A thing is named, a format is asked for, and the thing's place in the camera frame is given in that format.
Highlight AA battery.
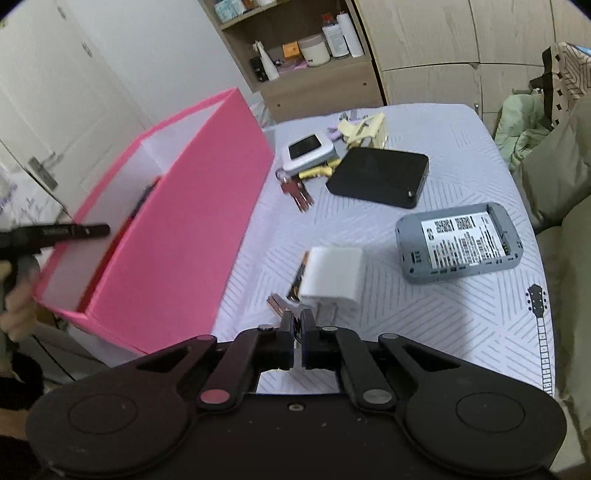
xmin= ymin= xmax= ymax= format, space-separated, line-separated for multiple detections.
xmin=287 ymin=251 xmax=310 ymax=302

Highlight white power adapter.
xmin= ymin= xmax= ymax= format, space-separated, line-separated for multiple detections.
xmin=297 ymin=246 xmax=366 ymax=312

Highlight grey router back cover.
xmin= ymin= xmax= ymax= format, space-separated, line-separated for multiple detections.
xmin=396 ymin=202 xmax=524 ymax=284

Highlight pink storage box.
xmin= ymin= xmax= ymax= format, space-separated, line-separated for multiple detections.
xmin=35 ymin=89 xmax=273 ymax=354

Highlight red keys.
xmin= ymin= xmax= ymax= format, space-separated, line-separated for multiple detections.
xmin=276 ymin=169 xmax=314 ymax=212

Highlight yellow star hair clip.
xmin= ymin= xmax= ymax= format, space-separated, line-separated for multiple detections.
xmin=297 ymin=159 xmax=342 ymax=181

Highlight black square device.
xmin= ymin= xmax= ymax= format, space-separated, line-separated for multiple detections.
xmin=325 ymin=147 xmax=429 ymax=209

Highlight white pocket wifi router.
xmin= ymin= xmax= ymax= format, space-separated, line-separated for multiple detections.
xmin=280 ymin=132 xmax=335 ymax=176

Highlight purple star hair clip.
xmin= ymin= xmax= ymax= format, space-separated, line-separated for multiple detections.
xmin=327 ymin=128 xmax=344 ymax=142

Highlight cream claw hair clip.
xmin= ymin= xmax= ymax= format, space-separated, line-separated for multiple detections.
xmin=338 ymin=112 xmax=389 ymax=150

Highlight person hand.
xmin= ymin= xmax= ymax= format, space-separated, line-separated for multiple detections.
xmin=0 ymin=260 xmax=39 ymax=343

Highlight white door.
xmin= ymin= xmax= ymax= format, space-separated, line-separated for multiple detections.
xmin=1 ymin=1 xmax=148 ymax=214

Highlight white patterned table cloth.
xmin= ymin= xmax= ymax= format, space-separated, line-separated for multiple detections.
xmin=212 ymin=104 xmax=555 ymax=393

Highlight white spray bottle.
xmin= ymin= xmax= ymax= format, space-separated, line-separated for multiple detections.
xmin=253 ymin=40 xmax=280 ymax=81

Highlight olive green blanket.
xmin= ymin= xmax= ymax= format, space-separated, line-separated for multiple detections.
xmin=514 ymin=98 xmax=590 ymax=472

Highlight green cloth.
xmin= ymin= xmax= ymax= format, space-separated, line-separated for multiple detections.
xmin=494 ymin=91 xmax=553 ymax=173

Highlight wooden shelf cabinet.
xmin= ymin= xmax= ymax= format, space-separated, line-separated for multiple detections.
xmin=200 ymin=1 xmax=385 ymax=122

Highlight orange small box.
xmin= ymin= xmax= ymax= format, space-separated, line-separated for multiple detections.
xmin=281 ymin=41 xmax=301 ymax=61

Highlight white tall bottle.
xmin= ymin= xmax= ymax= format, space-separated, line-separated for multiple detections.
xmin=337 ymin=12 xmax=365 ymax=58

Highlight white bottle red cap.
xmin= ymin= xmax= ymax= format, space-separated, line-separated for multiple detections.
xmin=322 ymin=13 xmax=349 ymax=59

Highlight white cream jar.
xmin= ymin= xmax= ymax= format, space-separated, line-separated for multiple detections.
xmin=297 ymin=34 xmax=331 ymax=67

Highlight wooden wardrobe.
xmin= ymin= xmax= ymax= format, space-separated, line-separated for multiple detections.
xmin=356 ymin=0 xmax=590 ymax=130

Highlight patterned tote bag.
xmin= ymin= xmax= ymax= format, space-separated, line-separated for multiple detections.
xmin=530 ymin=42 xmax=591 ymax=128

